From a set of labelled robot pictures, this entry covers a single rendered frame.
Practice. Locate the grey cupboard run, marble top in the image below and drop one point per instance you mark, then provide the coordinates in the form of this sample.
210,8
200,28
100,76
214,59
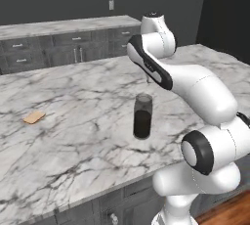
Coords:
65,44

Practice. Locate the grey island cupboard fronts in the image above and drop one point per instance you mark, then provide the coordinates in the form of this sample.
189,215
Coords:
130,206

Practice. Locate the white wall socket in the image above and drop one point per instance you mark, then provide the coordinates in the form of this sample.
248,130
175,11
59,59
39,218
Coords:
111,5

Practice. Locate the tan flat rectangular piece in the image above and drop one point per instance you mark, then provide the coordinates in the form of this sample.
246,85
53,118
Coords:
34,117

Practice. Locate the dark glass jar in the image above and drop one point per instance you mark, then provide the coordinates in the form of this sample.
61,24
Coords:
142,121

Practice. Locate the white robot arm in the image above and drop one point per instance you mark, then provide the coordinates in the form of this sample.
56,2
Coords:
201,92

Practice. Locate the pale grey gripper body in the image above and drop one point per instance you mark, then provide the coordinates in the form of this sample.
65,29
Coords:
148,79

